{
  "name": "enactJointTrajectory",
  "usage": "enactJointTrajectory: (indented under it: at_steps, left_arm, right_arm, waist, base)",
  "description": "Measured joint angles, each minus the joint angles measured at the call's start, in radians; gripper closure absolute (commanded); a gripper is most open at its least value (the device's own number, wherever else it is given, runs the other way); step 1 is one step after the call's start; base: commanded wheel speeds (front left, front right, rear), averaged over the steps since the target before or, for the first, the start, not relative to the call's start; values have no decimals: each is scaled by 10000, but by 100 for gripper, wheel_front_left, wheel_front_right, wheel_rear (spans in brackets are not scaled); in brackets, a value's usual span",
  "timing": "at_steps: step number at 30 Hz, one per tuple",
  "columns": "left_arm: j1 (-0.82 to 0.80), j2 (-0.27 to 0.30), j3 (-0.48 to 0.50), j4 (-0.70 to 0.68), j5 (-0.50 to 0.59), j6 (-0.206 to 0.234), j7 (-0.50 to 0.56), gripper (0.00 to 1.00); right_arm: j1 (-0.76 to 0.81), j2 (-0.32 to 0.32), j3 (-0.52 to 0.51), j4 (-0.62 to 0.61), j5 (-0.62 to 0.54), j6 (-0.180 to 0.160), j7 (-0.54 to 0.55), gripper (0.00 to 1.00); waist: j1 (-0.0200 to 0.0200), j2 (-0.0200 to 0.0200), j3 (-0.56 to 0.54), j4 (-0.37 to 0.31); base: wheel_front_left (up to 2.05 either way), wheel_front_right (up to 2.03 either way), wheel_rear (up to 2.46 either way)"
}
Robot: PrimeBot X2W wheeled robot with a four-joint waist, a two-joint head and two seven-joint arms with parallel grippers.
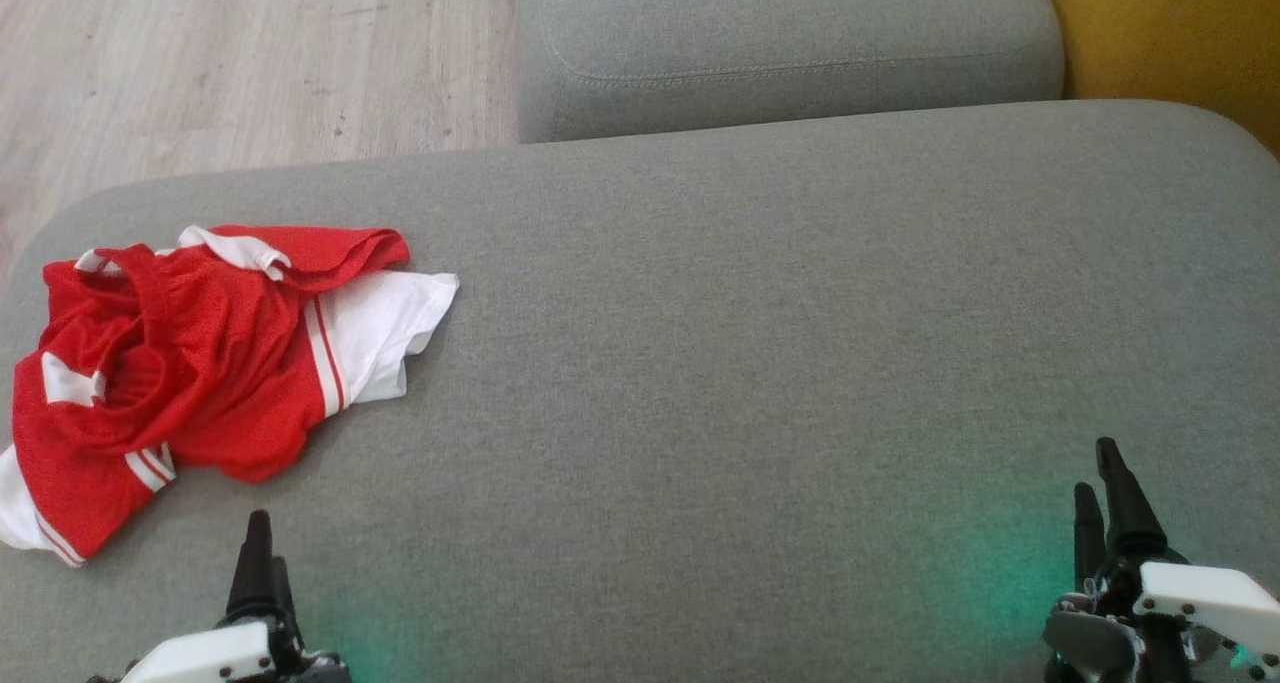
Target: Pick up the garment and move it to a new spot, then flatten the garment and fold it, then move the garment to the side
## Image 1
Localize grey fabric sofa seat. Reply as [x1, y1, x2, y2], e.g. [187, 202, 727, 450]
[0, 99, 1280, 683]

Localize red white baseball jersey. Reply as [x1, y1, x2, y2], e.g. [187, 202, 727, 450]
[0, 263, 461, 570]

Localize grey sofa cushion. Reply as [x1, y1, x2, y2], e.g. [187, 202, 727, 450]
[512, 0, 1066, 145]

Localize yellow upholstered panel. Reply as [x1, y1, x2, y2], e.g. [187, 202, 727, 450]
[1035, 0, 1280, 160]

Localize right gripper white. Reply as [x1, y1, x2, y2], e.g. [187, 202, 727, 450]
[1043, 437, 1280, 683]

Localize red mesh shorts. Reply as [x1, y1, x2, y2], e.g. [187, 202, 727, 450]
[38, 224, 412, 456]

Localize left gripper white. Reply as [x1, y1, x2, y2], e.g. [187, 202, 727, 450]
[118, 510, 353, 683]

